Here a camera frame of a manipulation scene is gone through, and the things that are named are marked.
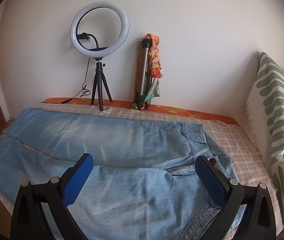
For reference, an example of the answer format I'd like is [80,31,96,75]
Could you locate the white ring light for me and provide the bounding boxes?
[70,1,129,55]

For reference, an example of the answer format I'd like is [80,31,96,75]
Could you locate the green white patterned pillow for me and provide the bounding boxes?
[246,52,284,227]

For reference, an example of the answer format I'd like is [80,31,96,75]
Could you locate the pink plaid blanket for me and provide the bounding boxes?
[2,102,282,240]

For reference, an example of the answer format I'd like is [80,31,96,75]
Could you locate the small black tripod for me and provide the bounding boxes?
[91,57,114,111]

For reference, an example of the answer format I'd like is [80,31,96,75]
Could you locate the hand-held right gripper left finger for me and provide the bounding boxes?
[11,153,94,240]

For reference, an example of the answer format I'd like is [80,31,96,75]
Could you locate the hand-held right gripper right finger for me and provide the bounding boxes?
[195,155,277,240]

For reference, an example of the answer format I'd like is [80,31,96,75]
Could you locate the light blue denim pants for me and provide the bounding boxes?
[0,107,240,240]

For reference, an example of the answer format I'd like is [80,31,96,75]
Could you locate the black ring light cable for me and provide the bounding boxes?
[40,57,92,104]

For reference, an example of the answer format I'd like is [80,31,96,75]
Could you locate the folded silver tripod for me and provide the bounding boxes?
[135,38,157,111]

